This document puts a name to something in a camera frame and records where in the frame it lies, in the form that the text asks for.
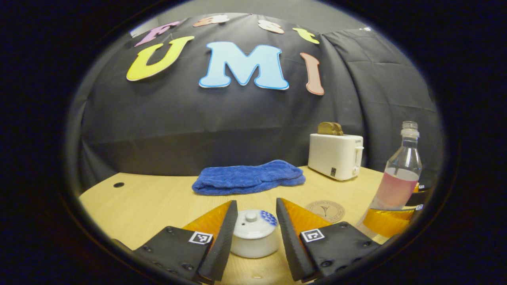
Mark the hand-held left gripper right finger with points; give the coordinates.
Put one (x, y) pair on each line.
(289, 245)

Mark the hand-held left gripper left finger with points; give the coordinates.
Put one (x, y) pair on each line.
(225, 245)

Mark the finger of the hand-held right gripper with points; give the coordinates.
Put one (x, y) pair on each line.
(390, 221)
(420, 198)

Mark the clear plastic water bottle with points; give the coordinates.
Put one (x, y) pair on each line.
(400, 178)

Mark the white ceramic teacup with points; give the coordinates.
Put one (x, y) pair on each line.
(255, 247)

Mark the round brown coaster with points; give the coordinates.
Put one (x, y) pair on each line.
(317, 208)

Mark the blue folded towel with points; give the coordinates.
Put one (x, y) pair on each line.
(245, 178)

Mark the white toaster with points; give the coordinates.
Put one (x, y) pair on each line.
(332, 156)

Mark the brown bread slice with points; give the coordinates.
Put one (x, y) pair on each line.
(326, 128)
(340, 130)

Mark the black backdrop cloth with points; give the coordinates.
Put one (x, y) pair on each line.
(198, 118)

